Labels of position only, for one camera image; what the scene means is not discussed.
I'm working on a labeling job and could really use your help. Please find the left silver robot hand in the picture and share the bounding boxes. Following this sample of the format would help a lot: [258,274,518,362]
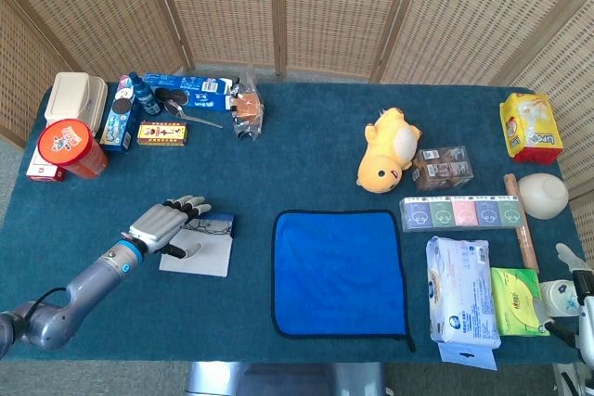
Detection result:
[121,195,213,261]

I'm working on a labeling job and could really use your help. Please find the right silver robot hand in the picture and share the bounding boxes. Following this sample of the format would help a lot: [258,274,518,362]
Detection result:
[533,242,594,364]

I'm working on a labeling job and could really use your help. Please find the black eyeglasses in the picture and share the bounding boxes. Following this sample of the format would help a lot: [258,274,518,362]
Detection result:
[183,218,233,236]

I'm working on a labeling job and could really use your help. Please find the blue glasses case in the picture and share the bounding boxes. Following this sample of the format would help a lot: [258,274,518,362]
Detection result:
[159,212,236,279]

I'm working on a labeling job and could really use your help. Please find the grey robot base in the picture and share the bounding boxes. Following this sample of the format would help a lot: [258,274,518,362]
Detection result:
[185,361,389,396]

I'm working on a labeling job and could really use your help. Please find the white cup with blue flower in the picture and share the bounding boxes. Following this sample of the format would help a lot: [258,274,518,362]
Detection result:
[539,278,581,318]

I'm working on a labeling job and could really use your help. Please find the green tissue pack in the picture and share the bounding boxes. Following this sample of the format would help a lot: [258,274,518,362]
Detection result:
[490,266,551,338]

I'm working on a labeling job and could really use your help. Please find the wooden rolling pin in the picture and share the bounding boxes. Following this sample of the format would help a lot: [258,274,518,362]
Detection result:
[503,173,541,275]

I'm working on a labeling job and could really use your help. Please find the yellow and red small box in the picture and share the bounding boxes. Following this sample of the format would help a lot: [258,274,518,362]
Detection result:
[136,121,189,147]

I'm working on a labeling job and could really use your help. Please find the teal table cover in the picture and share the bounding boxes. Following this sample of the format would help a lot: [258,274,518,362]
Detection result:
[0,82,588,364]

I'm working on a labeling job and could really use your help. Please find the blue cookie box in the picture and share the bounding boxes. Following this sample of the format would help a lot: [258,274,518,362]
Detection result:
[99,74,140,153]

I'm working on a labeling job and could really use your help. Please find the metal spoon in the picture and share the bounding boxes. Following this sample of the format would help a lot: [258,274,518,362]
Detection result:
[163,98,224,130]

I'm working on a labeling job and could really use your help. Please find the orange-red round can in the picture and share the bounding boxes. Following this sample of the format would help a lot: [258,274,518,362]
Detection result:
[36,118,110,179]

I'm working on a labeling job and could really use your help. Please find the red and white small box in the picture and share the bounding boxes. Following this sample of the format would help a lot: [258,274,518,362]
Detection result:
[25,154,66,183]

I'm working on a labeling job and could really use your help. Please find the blue spray bottle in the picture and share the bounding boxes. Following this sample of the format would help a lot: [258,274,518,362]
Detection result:
[127,71,162,117]

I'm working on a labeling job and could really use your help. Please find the white wet wipes pack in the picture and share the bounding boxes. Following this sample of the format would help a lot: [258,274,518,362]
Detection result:
[425,236,502,372]

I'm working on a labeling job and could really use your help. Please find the cream bowl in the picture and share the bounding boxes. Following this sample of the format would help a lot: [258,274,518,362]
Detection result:
[517,172,570,220]

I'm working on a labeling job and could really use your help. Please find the long blue cookie package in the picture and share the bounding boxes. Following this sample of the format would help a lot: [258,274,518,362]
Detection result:
[141,72,240,113]

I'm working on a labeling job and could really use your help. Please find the clear bag of bread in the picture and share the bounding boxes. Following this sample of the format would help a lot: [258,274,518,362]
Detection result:
[229,69,265,142]

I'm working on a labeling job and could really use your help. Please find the beige plastic lunch box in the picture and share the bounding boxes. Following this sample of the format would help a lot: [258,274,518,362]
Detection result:
[44,71,109,135]

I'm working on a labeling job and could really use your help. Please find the multi-colour tissue packet row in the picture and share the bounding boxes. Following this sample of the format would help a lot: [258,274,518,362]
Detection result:
[399,195,528,234]

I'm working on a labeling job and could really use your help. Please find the blue cloth with black edge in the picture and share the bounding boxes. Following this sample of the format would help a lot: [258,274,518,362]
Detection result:
[271,209,417,353]

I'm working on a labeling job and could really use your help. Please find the clear box of brown pastries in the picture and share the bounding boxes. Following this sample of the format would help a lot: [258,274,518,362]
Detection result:
[411,145,475,191]

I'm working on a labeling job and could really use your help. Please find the yellow plush toy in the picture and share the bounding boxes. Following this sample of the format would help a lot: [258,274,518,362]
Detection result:
[355,107,422,194]

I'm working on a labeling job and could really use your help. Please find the woven wooden folding screen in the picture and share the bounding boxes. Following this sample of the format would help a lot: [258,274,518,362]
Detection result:
[0,0,594,202]

